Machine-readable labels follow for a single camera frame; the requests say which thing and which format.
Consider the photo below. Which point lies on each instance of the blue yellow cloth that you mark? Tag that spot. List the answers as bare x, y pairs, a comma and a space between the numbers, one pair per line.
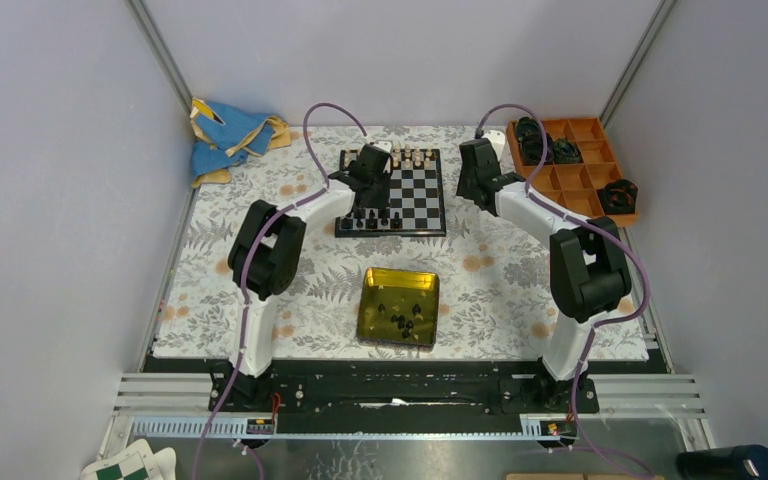
227, 136

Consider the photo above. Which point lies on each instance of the black mounting base rail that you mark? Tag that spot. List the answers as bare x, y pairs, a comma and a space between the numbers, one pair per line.
316, 385

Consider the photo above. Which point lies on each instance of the black chess pieces in tray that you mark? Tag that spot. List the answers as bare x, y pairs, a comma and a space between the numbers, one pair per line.
405, 318

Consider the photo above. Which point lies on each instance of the yellow metal tray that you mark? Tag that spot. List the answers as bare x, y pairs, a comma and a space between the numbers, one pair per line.
391, 287

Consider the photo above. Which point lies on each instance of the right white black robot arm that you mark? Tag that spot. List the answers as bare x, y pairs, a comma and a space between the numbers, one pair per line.
588, 271

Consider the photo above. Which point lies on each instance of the row of white chess pieces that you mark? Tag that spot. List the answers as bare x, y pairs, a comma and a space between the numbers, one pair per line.
413, 158

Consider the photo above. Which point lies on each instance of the black coiled part middle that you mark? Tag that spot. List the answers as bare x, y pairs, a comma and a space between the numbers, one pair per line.
531, 148

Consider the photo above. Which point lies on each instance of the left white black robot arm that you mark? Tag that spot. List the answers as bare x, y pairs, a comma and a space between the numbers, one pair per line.
264, 260

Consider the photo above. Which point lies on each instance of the black coiled part top left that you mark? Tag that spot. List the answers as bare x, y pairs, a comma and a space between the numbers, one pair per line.
528, 129

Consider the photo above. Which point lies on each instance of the floral patterned table mat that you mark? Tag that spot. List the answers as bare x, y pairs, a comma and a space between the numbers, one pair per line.
478, 288

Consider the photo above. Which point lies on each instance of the orange compartment organizer tray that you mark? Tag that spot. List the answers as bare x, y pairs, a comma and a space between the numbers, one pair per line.
575, 186

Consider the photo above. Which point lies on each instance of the black coiled part in organizer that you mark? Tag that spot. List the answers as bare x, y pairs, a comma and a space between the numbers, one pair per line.
566, 152

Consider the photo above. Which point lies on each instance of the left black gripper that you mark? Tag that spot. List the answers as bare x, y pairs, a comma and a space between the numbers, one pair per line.
378, 201

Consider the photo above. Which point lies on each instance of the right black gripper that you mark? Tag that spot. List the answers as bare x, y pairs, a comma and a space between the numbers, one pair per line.
462, 189

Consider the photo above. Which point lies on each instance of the green white checkered paper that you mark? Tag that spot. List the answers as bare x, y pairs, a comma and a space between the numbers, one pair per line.
136, 462

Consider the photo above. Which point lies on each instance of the black white chess board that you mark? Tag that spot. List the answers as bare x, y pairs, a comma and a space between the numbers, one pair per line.
418, 195

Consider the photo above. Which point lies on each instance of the black part at tray edge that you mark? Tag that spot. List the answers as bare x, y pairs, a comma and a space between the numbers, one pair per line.
618, 197

